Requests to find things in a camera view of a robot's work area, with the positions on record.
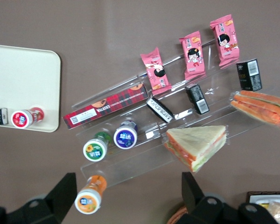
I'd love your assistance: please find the small black barcode box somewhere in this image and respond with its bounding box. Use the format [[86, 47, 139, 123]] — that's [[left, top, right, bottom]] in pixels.
[[235, 58, 263, 92], [184, 84, 210, 115]]

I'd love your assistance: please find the green cap snack bottle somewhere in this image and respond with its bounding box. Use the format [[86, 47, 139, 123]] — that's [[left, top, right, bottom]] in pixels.
[[83, 131, 112, 162]]

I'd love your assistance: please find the orange cap snack bottle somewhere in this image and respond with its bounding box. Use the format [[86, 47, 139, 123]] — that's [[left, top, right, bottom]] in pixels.
[[74, 175, 107, 215]]

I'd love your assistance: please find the red cap snack bottle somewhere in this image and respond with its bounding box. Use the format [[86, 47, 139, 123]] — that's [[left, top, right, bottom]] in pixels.
[[10, 106, 45, 129]]

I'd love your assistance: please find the clear acrylic stepped stand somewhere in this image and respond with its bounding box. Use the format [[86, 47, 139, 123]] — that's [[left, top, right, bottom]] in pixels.
[[71, 38, 280, 188]]

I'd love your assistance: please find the black base under snack tray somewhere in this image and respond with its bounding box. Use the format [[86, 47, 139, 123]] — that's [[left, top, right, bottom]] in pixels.
[[246, 190, 280, 205]]

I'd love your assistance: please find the red tartan shortbread box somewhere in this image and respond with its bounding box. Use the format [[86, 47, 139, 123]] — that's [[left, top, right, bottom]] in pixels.
[[62, 83, 149, 129]]

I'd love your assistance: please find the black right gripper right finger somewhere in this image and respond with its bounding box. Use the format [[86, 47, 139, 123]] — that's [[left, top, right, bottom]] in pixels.
[[181, 172, 279, 224]]

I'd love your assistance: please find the blue cap snack bottle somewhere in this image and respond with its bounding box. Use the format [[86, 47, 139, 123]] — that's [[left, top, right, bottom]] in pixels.
[[113, 119, 139, 149]]

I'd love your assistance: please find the wicker basket of snack bags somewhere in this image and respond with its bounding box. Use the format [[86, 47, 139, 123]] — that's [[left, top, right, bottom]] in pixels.
[[167, 205, 189, 224]]

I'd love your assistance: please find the white rectangular snack tray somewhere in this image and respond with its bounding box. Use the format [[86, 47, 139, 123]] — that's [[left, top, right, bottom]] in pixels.
[[249, 194, 280, 224]]

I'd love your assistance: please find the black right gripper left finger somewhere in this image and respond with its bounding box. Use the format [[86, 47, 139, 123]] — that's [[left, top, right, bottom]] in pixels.
[[0, 172, 77, 224]]

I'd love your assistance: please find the black box with white label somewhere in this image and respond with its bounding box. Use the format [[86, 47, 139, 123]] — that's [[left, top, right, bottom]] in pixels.
[[146, 95, 175, 124]]

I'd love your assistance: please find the triangle sandwich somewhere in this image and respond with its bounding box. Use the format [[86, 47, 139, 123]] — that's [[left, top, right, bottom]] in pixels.
[[163, 125, 229, 173], [230, 90, 280, 130]]

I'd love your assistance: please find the pink cartoon snack packet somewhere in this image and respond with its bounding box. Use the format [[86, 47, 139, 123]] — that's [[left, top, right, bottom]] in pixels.
[[179, 30, 207, 81], [209, 14, 241, 67], [140, 46, 172, 96]]

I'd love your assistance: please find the cream plastic serving tray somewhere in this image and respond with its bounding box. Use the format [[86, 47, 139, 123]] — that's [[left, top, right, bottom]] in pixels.
[[0, 43, 62, 133]]

